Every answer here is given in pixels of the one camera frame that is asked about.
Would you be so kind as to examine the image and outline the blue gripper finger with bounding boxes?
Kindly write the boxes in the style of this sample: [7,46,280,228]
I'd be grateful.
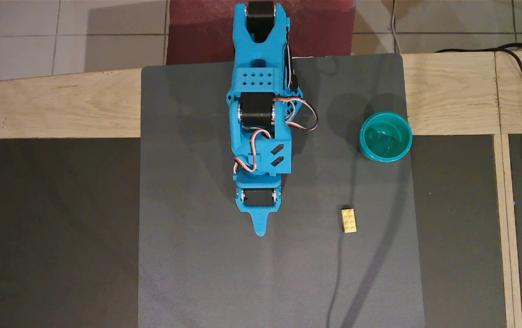
[248,211,274,238]

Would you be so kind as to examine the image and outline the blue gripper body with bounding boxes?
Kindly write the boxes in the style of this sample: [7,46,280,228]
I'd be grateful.
[235,175,284,215]

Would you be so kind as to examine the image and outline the pale yellow lego brick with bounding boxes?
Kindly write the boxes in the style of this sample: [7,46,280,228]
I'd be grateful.
[341,208,358,234]

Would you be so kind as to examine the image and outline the gray rubber mat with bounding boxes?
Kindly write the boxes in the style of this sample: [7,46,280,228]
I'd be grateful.
[138,53,425,328]

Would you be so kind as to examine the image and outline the teal plastic cup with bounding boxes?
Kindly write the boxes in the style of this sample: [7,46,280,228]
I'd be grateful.
[359,112,413,163]

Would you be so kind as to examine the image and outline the dark red rug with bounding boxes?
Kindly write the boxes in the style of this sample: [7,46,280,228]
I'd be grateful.
[166,0,356,66]

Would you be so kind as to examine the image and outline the red white black servo cable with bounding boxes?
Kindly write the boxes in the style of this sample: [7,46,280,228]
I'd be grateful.
[273,96,319,133]
[232,129,274,179]

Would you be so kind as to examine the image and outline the thick black cable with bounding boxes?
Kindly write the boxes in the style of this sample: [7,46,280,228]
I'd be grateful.
[433,43,522,328]

